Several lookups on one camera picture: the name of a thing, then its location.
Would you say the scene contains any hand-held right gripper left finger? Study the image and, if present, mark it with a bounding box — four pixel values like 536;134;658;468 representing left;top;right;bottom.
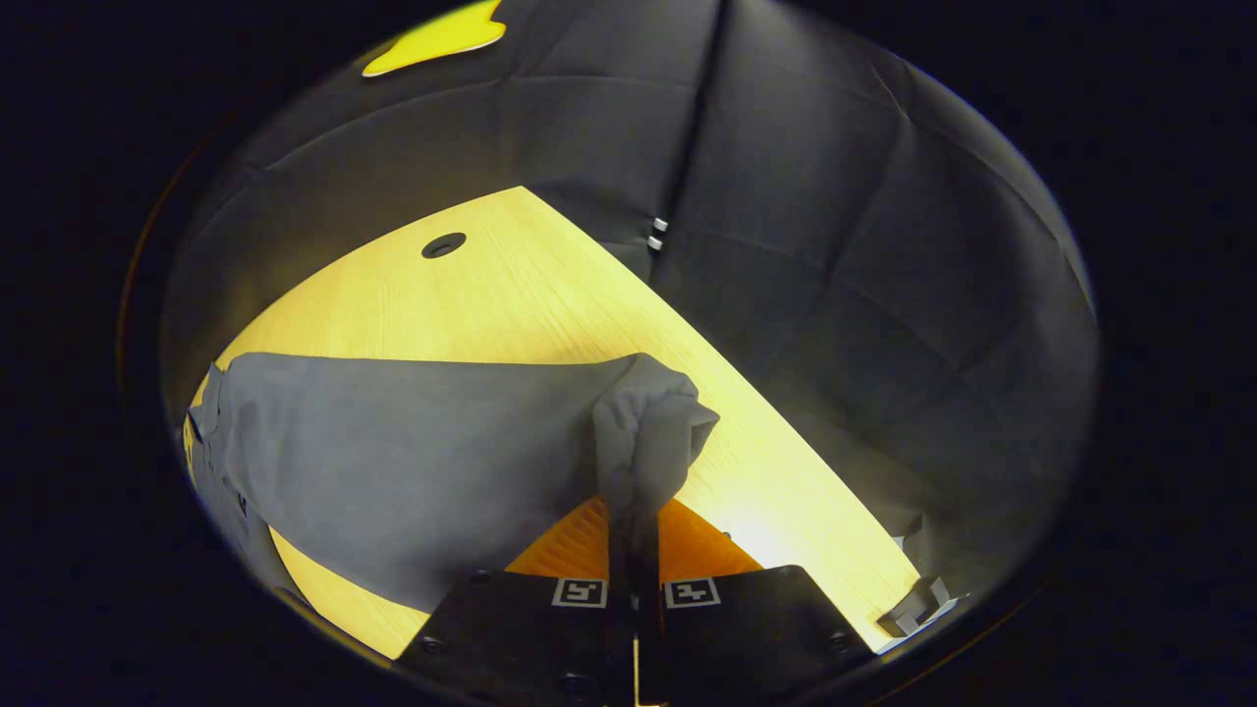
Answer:
393;494;639;707

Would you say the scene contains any grey table corner clamp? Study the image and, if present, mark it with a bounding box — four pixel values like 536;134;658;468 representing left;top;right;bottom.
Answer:
877;574;958;639

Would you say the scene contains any grey collared shirt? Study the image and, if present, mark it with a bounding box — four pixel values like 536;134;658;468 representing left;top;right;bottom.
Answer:
185;352;721;615

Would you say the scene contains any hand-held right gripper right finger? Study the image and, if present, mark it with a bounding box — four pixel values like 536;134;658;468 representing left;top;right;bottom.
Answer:
636;496;877;707

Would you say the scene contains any black backdrop cloth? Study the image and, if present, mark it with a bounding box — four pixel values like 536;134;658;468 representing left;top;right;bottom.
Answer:
162;0;1099;610

